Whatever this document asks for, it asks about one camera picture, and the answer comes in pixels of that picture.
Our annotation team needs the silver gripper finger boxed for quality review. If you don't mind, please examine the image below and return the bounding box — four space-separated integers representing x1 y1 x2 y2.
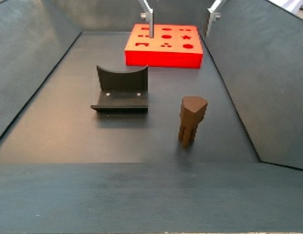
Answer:
205 0 226 37
137 0 153 38

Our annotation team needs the brown three prong peg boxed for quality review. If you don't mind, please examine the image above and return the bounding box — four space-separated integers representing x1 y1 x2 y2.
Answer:
178 96 207 147

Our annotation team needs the red shape sorting board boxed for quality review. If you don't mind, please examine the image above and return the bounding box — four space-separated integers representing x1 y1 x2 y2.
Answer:
124 24 203 69

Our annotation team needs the black curved bracket block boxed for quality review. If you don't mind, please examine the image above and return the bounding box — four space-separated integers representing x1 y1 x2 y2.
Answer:
90 67 148 112

